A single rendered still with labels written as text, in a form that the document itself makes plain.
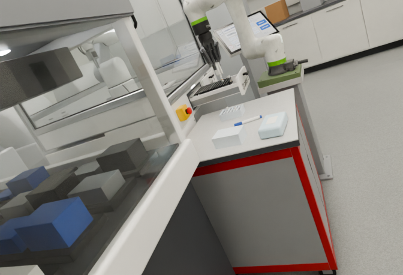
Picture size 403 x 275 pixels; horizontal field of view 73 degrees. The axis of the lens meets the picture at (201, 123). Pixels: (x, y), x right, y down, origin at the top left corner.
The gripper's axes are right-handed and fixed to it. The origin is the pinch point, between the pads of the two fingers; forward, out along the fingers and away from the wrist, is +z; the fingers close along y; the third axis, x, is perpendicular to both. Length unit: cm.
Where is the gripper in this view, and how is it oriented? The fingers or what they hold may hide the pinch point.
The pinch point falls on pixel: (217, 68)
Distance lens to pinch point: 155.0
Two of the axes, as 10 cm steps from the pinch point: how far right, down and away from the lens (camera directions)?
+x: -5.8, -0.2, 8.1
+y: 7.2, -4.9, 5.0
